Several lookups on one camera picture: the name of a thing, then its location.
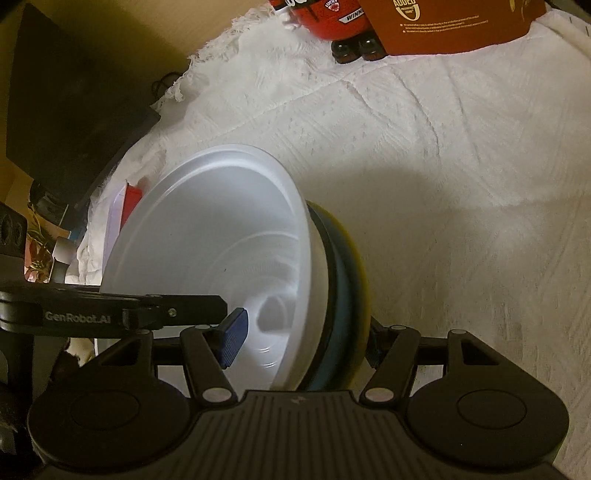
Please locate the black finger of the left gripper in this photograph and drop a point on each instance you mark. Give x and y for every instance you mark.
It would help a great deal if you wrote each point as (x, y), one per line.
(184, 310)

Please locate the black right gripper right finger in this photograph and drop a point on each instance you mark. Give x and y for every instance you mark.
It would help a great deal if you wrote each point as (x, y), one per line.
(391, 352)

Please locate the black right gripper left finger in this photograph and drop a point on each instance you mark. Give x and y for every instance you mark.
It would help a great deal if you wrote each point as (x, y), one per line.
(207, 353)

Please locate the white bowl blue outside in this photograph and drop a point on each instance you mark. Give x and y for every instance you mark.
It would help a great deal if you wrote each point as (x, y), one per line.
(346, 327)

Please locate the red plastic container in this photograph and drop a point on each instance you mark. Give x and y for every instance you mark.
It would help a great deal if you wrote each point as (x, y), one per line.
(132, 195)

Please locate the white rectangular plastic container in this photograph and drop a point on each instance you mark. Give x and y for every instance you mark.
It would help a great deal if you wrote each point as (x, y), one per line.
(113, 222)

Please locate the white textured cloth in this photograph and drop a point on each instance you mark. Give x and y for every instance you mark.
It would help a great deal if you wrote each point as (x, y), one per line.
(463, 179)

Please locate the black monitor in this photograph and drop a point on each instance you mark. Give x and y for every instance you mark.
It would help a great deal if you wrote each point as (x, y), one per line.
(70, 119)

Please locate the red quail eggs bag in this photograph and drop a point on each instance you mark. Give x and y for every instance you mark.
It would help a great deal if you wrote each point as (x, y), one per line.
(431, 27)

